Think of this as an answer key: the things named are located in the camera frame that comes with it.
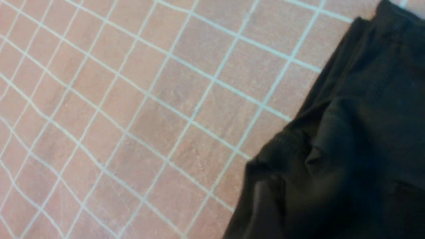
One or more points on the dark gray long-sleeve shirt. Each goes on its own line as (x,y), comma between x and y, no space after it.
(351,163)

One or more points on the pink grid-patterned table mat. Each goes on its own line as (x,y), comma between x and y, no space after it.
(133,119)

